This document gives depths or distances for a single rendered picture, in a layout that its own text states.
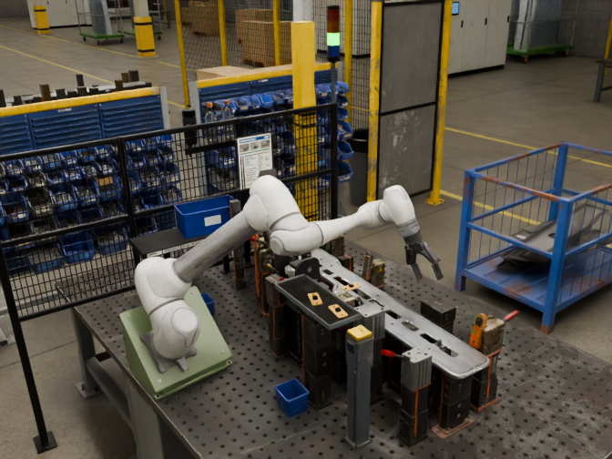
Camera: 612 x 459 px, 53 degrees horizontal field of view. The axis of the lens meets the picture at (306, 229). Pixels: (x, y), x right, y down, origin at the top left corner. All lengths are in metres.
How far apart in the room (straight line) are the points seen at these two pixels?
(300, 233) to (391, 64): 3.55
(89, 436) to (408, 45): 4.03
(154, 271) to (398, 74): 3.69
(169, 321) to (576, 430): 1.55
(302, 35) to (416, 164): 2.94
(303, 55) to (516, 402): 2.07
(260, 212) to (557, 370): 1.42
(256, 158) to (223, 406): 1.44
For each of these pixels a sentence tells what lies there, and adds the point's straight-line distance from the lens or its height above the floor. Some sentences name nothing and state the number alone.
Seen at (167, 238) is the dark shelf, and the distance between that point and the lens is 3.15.
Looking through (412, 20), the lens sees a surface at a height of 1.82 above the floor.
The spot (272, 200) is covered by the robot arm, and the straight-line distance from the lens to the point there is 2.19.
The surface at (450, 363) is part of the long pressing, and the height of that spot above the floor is 1.00.
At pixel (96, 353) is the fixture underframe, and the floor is 0.24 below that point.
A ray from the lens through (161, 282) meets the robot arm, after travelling 2.43.
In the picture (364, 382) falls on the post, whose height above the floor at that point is 0.97.
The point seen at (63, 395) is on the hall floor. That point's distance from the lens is 3.95.
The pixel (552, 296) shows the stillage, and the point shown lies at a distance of 4.25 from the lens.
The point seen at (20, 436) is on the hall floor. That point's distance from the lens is 3.76.
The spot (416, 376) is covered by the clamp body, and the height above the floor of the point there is 1.00.
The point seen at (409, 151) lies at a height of 0.62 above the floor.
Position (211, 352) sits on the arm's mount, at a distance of 2.66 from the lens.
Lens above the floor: 2.27
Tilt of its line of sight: 23 degrees down
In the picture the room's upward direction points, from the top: 1 degrees counter-clockwise
